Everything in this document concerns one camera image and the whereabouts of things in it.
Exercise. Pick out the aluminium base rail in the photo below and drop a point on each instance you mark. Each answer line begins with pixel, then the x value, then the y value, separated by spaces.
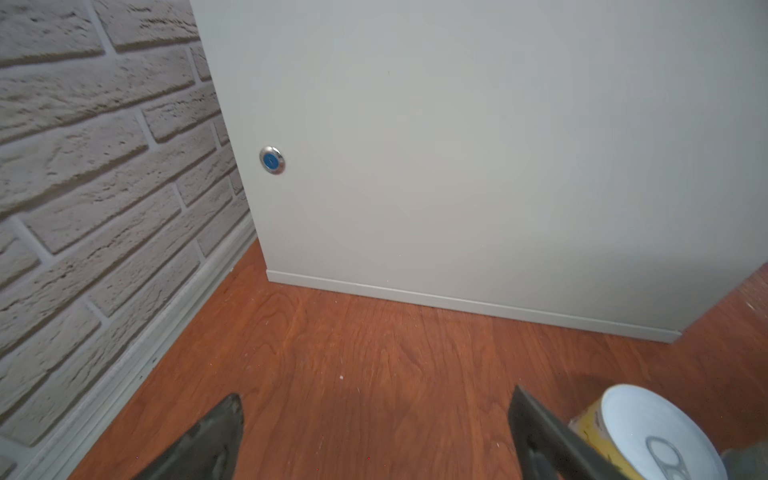
pixel 51 430

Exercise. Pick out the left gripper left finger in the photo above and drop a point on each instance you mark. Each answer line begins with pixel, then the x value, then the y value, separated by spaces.
pixel 208 450

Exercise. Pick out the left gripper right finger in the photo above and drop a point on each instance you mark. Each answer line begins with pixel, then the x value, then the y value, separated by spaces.
pixel 547 449

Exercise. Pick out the white can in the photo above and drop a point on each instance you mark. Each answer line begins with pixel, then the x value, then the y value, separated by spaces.
pixel 748 463

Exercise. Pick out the grey metal cabinet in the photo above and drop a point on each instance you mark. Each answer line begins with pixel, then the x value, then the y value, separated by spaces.
pixel 598 165

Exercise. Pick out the round blue cabinet lock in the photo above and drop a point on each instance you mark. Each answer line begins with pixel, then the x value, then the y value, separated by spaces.
pixel 272 160

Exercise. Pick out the yellow can with pull tab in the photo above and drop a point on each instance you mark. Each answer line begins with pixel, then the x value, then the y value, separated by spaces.
pixel 647 437

